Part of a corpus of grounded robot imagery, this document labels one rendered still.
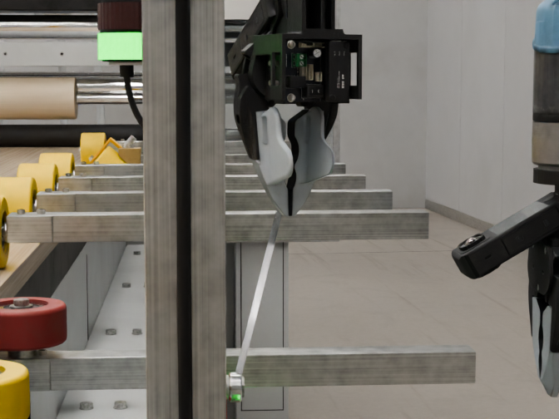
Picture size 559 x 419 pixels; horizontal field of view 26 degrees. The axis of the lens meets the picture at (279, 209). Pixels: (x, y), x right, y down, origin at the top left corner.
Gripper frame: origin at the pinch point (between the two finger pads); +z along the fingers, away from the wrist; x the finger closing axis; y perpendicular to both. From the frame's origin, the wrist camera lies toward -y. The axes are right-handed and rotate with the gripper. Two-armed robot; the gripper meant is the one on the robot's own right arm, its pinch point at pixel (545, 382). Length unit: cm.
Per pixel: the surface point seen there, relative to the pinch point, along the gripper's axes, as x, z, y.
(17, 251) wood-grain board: 38, -7, -54
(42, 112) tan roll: 252, -18, -77
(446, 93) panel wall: 843, -15, 168
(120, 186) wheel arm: 74, -12, -44
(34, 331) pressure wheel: -3.5, -6.3, -46.5
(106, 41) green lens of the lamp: -6, -31, -40
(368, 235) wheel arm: 23.6, -10.9, -13.3
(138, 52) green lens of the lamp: -6.8, -30.3, -37.0
